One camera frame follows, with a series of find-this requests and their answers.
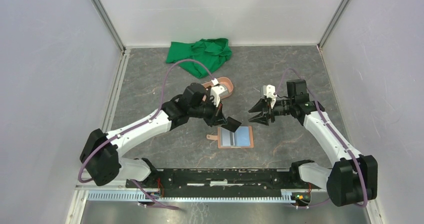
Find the pink oval tray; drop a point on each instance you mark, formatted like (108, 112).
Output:
(225, 83)

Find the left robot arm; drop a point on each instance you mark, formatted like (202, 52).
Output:
(103, 155)

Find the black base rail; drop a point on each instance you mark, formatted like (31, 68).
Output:
(232, 182)

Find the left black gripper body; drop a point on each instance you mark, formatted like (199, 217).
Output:
(207, 111)

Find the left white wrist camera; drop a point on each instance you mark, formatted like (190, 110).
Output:
(215, 91)

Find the black card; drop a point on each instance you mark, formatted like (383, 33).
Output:
(231, 124)

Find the brown leather card holder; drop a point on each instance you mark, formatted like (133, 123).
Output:
(243, 138)

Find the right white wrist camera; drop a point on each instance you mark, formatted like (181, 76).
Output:
(269, 94)

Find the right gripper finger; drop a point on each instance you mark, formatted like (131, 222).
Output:
(260, 106)
(261, 118)

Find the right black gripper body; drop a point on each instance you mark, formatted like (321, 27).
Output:
(282, 107)

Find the green cloth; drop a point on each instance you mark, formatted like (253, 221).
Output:
(212, 53)

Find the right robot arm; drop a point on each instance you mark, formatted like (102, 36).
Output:
(353, 177)

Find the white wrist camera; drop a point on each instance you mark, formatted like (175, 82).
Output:
(215, 91)
(269, 94)

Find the white magstripe card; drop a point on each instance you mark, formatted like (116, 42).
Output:
(227, 138)

